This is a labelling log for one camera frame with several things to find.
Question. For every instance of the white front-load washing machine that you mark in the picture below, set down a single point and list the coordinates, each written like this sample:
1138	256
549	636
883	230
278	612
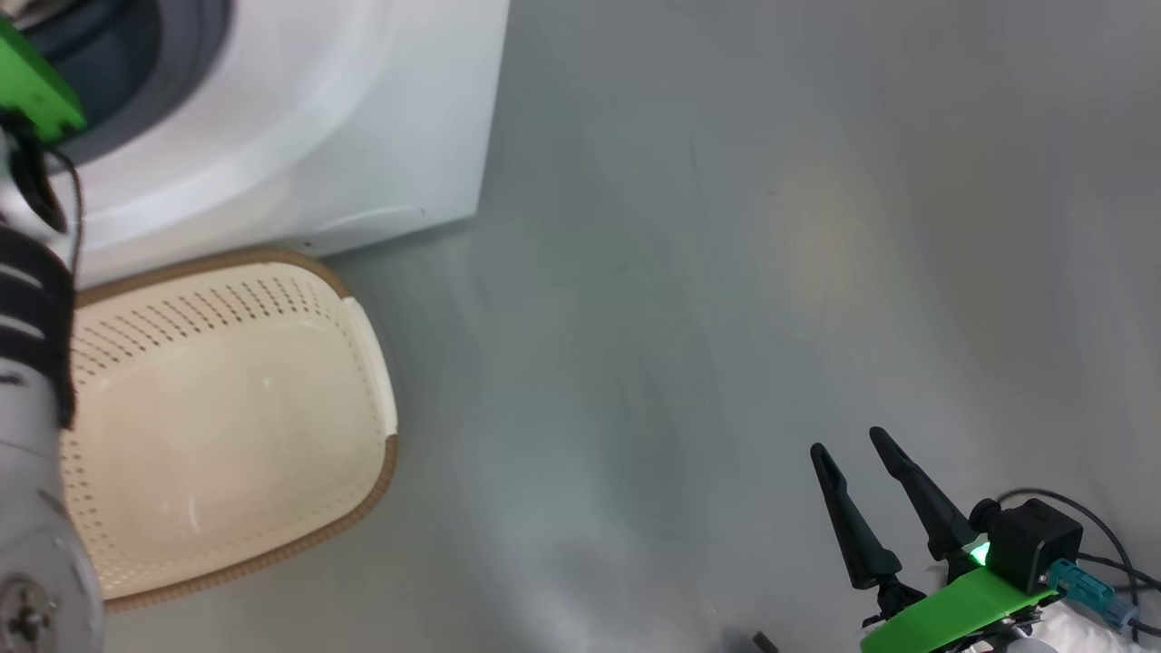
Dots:
363	118

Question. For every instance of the grey rubber door gasket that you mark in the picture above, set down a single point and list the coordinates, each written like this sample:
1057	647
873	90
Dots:
181	63

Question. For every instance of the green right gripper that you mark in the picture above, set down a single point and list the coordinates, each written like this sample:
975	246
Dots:
961	617

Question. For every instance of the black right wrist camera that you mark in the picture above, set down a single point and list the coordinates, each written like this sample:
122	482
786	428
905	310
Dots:
1034	544

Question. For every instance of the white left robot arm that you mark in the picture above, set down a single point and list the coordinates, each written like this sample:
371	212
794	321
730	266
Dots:
32	508

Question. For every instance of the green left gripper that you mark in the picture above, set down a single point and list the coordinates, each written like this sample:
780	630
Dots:
36	86

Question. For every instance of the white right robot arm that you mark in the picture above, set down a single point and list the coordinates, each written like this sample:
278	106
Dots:
1070	635

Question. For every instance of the teal right camera connector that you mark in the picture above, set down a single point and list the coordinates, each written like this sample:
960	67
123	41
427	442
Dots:
1088	594

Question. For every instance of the cream perforated laundry basket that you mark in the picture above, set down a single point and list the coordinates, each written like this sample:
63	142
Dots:
227	435

